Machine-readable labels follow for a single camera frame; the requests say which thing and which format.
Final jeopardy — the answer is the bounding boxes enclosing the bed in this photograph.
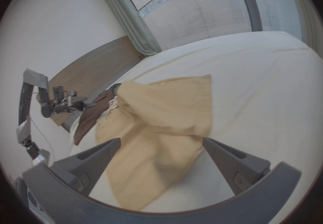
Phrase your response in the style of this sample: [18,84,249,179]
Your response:
[37,30,323,214]

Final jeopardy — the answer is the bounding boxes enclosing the grey-green curtain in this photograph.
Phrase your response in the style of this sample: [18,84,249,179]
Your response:
[88,0,162,57]

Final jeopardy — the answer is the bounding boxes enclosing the brown shorts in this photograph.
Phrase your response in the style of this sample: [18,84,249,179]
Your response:
[74,91,116,146]

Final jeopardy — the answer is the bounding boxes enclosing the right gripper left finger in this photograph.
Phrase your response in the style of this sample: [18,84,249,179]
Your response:
[51,138,121,197]

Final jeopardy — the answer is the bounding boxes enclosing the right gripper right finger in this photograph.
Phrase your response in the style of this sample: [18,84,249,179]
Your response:
[202,137,271,197]

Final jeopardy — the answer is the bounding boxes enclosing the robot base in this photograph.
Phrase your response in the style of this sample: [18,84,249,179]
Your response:
[14,177,43,217]

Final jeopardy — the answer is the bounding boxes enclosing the window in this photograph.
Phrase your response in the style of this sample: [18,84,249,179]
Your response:
[109,0,303,51]

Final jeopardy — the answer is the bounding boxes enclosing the tan shorts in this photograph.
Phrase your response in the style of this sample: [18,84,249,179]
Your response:
[95,74,212,211]

